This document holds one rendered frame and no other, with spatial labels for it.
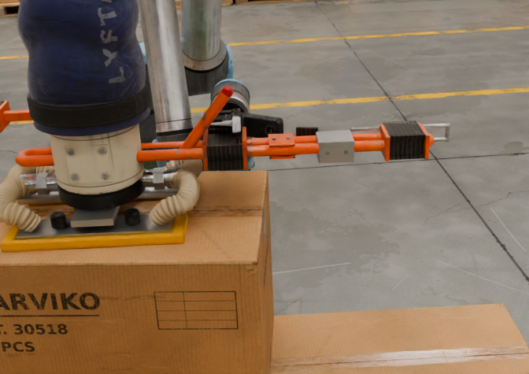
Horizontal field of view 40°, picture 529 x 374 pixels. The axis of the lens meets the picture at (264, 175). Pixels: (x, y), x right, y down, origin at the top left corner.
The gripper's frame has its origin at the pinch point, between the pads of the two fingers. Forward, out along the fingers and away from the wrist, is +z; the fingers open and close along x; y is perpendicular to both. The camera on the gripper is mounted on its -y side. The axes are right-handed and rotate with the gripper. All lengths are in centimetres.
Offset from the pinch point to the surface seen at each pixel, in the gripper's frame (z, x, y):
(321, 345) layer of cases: -7, -53, -16
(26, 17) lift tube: 8.3, 28.9, 34.5
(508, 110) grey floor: -313, -104, -169
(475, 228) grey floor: -158, -106, -101
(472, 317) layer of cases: -14, -53, -54
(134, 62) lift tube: 4.1, 19.1, 17.9
